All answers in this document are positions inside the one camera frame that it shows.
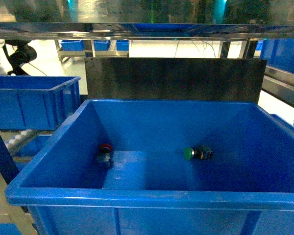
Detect red mushroom push button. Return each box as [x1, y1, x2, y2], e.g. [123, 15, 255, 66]
[96, 143, 112, 169]

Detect large blue bin right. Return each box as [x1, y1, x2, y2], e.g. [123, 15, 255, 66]
[5, 99, 294, 235]

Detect dark metal back plate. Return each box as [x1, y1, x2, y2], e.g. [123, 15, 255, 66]
[85, 58, 267, 103]

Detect blue bin left background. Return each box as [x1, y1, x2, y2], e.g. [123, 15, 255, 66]
[0, 76, 81, 130]

